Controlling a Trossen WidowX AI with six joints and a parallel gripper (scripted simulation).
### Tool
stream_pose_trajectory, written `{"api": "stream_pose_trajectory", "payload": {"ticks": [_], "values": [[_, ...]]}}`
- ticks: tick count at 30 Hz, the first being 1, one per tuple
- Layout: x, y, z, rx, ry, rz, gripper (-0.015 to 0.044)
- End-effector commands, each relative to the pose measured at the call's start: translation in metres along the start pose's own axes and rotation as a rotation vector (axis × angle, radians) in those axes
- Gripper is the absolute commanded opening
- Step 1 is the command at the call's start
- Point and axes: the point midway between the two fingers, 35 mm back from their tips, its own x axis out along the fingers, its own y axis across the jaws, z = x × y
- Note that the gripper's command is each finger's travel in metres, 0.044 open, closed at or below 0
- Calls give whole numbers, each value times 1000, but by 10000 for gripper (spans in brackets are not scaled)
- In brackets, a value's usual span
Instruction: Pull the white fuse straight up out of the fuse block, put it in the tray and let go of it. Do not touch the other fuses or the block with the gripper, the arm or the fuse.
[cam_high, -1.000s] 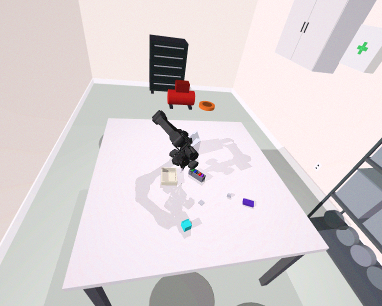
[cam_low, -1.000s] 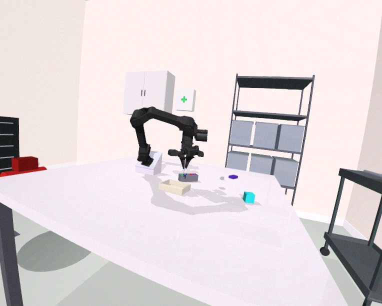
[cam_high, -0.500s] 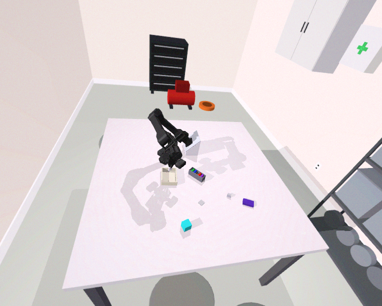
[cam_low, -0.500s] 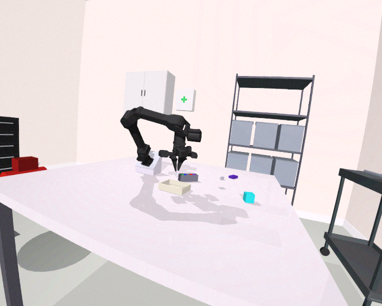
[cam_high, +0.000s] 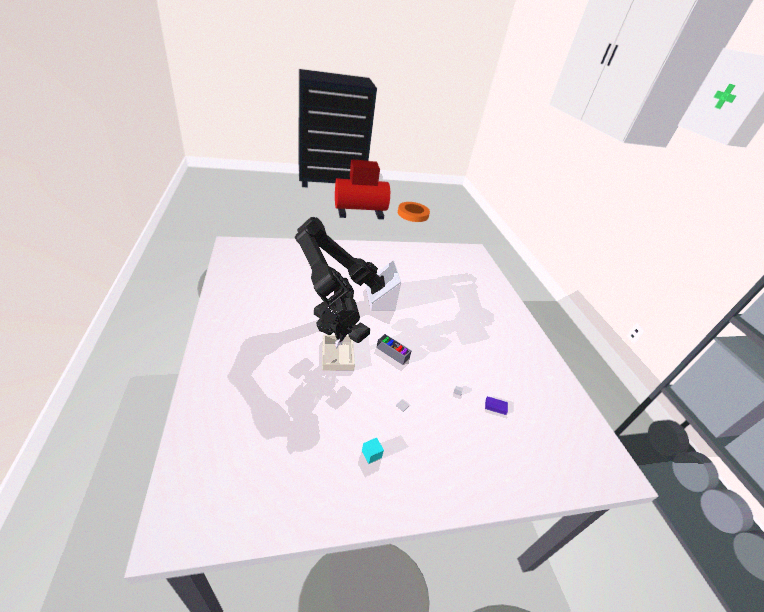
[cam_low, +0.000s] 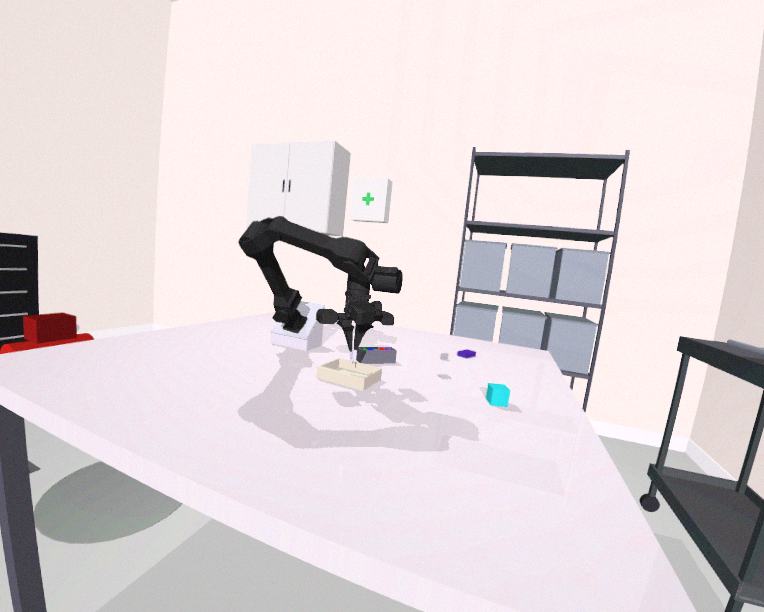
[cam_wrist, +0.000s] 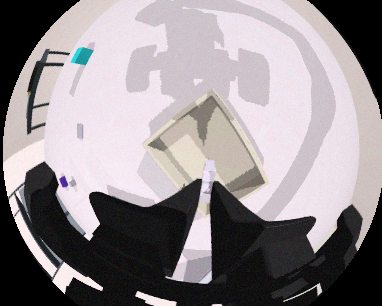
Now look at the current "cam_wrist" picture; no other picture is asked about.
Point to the purple rectangular block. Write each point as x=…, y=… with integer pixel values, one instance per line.
x=63, y=182

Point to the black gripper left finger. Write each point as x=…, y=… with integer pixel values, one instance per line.
x=165, y=224

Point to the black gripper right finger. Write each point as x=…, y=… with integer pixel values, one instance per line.
x=236, y=232

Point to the cyan cube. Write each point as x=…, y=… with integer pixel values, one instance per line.
x=82, y=56

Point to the beige open tray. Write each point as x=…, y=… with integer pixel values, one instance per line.
x=207, y=128

